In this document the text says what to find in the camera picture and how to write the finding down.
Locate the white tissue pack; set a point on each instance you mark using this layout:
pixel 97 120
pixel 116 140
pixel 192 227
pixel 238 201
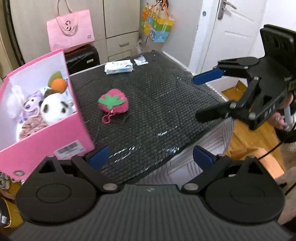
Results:
pixel 115 67

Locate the white door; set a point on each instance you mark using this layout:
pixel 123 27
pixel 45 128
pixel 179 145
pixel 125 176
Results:
pixel 233 36

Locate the white panda plush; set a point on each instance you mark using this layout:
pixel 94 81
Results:
pixel 55 106

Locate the metal door handle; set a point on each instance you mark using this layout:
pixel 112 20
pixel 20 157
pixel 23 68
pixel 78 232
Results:
pixel 222 8

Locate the purple plush toy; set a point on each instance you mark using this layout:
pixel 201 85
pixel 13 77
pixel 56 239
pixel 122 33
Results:
pixel 31 106

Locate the beige wardrobe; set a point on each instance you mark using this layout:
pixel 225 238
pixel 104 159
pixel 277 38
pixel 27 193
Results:
pixel 115 26

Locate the small white plastic packet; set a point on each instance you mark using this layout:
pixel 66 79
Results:
pixel 140 60

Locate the pink strawberry knitted pouch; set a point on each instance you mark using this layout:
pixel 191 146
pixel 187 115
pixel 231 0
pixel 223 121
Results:
pixel 112 103

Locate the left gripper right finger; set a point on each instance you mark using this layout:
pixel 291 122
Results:
pixel 213 167

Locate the pink cardboard box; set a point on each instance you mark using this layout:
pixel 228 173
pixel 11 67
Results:
pixel 64 139

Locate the orange ball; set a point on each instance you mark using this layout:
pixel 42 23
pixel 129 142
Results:
pixel 59 85

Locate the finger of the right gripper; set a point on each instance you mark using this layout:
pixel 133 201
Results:
pixel 235 67
pixel 224 110

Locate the green ball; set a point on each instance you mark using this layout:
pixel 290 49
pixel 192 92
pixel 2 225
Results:
pixel 54 76

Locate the pink floral cloth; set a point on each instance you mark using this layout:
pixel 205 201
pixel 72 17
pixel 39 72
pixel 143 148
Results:
pixel 32 125

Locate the colourful paper gift bag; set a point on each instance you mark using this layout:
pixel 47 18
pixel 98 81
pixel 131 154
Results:
pixel 157 21

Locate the pink tote bag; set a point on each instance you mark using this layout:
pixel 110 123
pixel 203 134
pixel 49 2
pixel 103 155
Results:
pixel 71 31

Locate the striped cloth under mat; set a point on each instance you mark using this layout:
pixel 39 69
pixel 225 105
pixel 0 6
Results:
pixel 182 168

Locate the black suitcase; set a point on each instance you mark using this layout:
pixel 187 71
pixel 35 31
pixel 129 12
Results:
pixel 82 58

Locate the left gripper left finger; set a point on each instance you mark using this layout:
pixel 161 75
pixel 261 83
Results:
pixel 90 165

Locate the person's right hand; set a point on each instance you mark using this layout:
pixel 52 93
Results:
pixel 277 120

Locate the black honeycomb table mat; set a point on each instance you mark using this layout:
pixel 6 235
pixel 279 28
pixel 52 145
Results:
pixel 160 122

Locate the white fluffy plush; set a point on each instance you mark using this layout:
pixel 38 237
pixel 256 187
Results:
pixel 15 102

